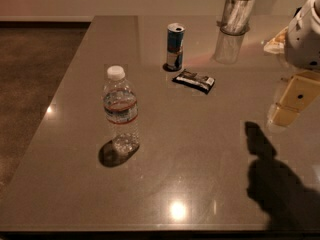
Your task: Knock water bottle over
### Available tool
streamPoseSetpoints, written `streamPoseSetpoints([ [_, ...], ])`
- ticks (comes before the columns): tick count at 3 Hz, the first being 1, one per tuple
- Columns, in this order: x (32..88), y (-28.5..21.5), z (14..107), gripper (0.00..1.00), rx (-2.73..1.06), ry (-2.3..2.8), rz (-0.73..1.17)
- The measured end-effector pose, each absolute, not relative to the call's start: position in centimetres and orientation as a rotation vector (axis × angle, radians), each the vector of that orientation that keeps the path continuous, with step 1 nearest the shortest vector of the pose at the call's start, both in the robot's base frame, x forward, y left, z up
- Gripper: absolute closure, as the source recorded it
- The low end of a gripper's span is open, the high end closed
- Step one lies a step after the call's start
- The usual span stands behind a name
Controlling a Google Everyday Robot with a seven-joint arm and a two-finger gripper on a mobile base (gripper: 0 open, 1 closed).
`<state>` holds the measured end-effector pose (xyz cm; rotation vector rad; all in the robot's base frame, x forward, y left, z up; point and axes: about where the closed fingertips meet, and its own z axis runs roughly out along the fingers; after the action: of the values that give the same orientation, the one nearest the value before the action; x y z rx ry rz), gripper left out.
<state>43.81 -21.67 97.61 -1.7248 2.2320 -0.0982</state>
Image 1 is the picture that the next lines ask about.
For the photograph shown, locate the black snack bar wrapper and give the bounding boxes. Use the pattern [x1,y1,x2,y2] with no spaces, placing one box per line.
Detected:
[172,69,215,94]

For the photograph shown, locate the blue silver drink can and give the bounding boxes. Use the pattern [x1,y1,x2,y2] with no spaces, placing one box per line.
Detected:
[166,23,185,71]

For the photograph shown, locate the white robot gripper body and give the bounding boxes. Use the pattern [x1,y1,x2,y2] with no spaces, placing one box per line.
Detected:
[285,0,320,70]

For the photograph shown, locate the clear plastic water bottle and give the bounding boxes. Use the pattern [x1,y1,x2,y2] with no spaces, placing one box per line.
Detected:
[102,65,140,156]

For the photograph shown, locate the black patterned tissue box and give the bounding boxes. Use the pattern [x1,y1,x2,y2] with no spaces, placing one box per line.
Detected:
[264,27,288,55]

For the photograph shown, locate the clear cup with utensils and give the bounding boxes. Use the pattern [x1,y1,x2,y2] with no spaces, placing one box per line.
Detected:
[220,0,255,36]

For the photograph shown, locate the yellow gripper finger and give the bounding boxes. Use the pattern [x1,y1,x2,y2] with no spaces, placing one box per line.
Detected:
[268,70,320,127]

